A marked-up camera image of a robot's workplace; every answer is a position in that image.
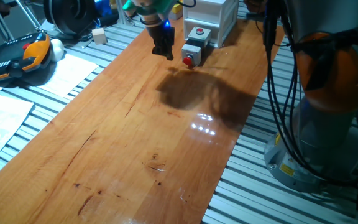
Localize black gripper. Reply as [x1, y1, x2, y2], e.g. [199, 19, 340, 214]
[147, 19, 176, 62]

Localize grey box red side button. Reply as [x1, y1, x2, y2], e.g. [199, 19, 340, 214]
[181, 43, 203, 67]

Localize grey box red flat button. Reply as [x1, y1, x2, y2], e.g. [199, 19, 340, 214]
[187, 26, 212, 48]

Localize small yellow block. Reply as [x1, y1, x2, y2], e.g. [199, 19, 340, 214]
[170, 2, 184, 15]

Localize white plastic drawer cabinet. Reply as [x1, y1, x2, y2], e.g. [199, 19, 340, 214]
[182, 0, 240, 49]

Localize small white cube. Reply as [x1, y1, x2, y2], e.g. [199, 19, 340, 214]
[91, 27, 109, 45]

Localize blue object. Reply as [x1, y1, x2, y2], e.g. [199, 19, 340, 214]
[94, 0, 114, 19]

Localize black round device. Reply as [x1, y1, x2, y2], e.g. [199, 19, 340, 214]
[43, 0, 98, 37]

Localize white round ball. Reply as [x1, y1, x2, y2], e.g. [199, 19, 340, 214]
[49, 38, 65, 62]

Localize black orange teach pendant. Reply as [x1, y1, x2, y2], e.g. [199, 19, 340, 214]
[0, 32, 52, 83]

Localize metal tripod legs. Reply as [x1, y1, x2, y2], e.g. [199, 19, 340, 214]
[0, 0, 42, 43]

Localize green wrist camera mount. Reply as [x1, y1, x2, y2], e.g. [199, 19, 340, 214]
[122, 0, 186, 19]

